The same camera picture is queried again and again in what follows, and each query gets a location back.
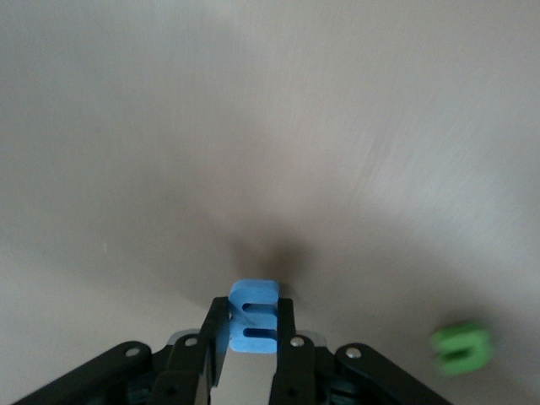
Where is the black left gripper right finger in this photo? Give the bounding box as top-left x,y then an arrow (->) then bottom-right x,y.
269,297 -> 455,405

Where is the brown table mat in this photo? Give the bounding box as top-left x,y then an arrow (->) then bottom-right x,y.
0,0 -> 540,405

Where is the green letter n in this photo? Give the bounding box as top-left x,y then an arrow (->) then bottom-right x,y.
428,320 -> 497,376

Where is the blue letter m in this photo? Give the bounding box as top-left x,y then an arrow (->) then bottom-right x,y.
227,278 -> 282,355

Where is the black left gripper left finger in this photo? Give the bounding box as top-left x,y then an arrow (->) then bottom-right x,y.
12,296 -> 232,405

